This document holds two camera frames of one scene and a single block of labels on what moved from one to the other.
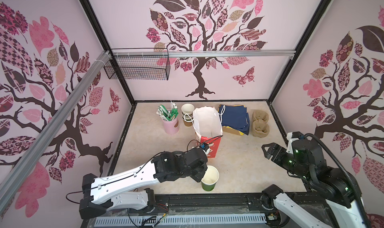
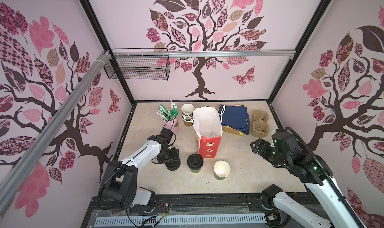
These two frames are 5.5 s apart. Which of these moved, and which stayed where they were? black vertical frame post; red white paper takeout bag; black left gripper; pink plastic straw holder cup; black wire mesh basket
Moved: black left gripper
Stayed: red white paper takeout bag; pink plastic straw holder cup; black vertical frame post; black wire mesh basket
